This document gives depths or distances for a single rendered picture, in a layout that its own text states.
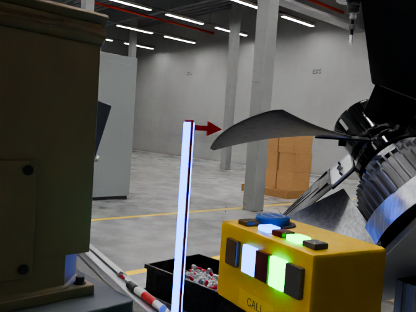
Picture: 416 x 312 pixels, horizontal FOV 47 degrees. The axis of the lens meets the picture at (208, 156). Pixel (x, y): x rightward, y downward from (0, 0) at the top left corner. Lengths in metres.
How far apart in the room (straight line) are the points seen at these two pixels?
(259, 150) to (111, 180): 2.34
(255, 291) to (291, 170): 8.70
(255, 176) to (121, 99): 2.40
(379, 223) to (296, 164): 8.32
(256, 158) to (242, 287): 6.66
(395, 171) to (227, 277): 0.43
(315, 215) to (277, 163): 8.47
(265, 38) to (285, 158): 2.85
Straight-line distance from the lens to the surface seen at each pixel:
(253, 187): 7.22
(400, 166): 0.91
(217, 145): 0.92
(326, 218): 0.93
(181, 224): 0.79
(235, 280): 0.55
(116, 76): 7.53
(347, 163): 1.07
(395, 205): 0.86
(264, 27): 7.37
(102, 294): 0.52
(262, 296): 0.51
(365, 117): 1.02
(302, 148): 9.32
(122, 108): 7.57
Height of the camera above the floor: 1.18
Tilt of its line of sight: 3 degrees down
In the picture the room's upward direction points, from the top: 4 degrees clockwise
